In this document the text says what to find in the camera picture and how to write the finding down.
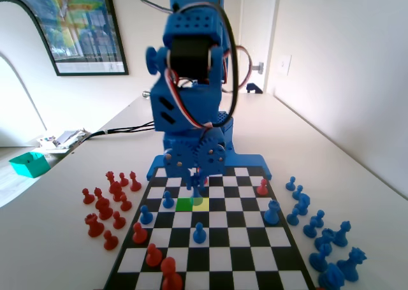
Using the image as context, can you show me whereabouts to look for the blue table clamp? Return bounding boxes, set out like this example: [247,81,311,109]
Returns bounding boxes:
[245,82,264,95]

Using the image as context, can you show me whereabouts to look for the black and white chessboard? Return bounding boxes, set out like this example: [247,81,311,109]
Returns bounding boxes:
[102,166,316,290]

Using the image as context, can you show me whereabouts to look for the black framed map poster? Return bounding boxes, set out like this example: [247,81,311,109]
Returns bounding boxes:
[0,0,129,78]

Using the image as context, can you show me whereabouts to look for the red chess bishop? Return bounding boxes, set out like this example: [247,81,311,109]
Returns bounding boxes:
[129,171,142,192]

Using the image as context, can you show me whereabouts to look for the teal plastic box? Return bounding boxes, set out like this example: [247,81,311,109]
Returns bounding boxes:
[8,152,51,179]

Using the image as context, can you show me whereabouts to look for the red servo wire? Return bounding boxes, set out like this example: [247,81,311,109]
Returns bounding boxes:
[222,44,254,95]

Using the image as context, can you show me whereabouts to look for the black power cable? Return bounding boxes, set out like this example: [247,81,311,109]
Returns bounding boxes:
[106,124,157,134]
[79,120,157,143]

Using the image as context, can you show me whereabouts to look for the red rook chess piece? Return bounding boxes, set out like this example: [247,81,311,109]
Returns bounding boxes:
[84,213,105,238]

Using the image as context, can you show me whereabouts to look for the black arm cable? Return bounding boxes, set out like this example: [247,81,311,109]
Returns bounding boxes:
[138,0,240,128]

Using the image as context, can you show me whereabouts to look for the blue base mounting plate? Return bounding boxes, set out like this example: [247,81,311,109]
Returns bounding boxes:
[146,152,273,181]

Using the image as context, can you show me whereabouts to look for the red knight chess piece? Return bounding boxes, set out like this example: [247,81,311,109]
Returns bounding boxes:
[94,197,113,221]
[109,181,126,202]

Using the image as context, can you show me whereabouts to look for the white light switch plate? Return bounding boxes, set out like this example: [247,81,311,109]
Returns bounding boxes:
[276,54,293,77]

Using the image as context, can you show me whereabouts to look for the pile of papers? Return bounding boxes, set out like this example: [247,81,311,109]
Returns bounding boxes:
[36,128,92,154]

